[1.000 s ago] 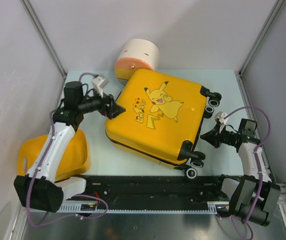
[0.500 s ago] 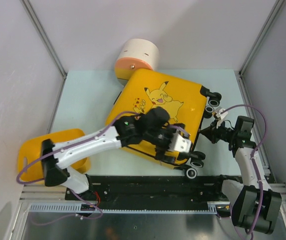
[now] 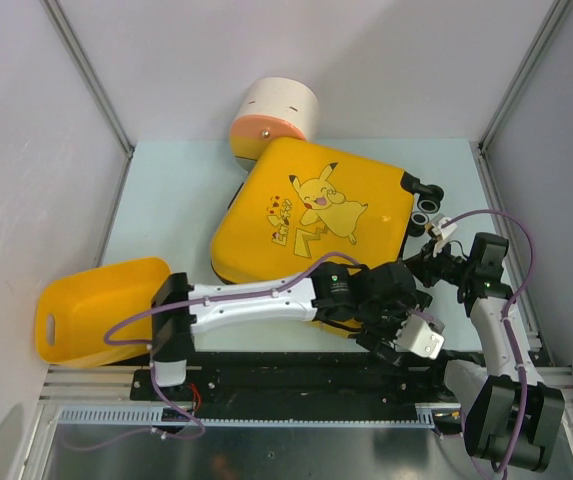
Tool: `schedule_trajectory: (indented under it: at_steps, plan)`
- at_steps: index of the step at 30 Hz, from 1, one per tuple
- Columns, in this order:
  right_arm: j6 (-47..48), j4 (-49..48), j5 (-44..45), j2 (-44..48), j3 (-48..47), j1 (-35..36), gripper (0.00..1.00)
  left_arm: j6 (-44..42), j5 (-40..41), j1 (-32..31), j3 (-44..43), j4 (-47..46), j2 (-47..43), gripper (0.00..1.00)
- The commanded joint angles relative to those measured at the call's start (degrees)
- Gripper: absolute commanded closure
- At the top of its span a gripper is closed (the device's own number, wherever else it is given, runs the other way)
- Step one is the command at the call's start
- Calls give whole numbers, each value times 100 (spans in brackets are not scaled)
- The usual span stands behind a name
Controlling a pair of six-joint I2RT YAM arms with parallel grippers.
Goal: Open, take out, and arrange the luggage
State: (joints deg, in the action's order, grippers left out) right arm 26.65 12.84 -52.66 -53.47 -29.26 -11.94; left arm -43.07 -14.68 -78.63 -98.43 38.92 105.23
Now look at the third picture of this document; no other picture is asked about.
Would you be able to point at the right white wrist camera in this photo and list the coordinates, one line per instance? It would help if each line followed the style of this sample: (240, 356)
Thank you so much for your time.
(440, 229)

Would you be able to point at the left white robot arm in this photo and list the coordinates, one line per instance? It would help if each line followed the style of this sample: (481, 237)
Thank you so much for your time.
(381, 306)

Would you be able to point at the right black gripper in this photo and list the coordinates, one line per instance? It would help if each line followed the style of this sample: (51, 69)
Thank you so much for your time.
(423, 263)

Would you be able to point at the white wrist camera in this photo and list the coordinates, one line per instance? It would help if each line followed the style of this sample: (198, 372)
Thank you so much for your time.
(440, 229)
(421, 337)

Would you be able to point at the pastel round drawer box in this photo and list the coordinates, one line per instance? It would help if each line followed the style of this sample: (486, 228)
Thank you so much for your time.
(273, 107)

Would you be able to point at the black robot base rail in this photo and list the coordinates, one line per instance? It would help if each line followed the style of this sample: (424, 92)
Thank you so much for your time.
(309, 383)

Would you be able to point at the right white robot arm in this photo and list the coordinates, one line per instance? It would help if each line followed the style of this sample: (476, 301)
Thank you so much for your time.
(510, 416)

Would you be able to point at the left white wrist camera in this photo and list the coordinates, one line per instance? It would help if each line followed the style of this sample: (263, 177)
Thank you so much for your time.
(421, 337)

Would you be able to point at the yellow Pikachu suitcase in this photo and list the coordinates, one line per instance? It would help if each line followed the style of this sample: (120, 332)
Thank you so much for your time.
(302, 200)

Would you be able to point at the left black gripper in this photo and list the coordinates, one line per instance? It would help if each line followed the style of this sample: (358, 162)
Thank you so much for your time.
(372, 338)

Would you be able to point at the white slotted cable duct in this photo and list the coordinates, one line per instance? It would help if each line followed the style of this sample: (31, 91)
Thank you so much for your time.
(420, 416)

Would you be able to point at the yellow plastic basket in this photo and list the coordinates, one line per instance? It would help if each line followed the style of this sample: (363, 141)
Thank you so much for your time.
(74, 313)

